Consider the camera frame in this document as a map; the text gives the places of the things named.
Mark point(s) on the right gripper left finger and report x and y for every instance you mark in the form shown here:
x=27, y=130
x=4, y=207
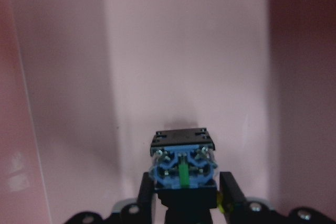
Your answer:
x=134, y=210

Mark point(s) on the yellow push button switch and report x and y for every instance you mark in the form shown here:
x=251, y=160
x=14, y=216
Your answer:
x=183, y=171

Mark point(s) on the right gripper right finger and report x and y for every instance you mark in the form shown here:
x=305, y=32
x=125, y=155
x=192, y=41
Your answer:
x=237, y=208

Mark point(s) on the pink plastic tray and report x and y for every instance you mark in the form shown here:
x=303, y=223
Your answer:
x=86, y=83

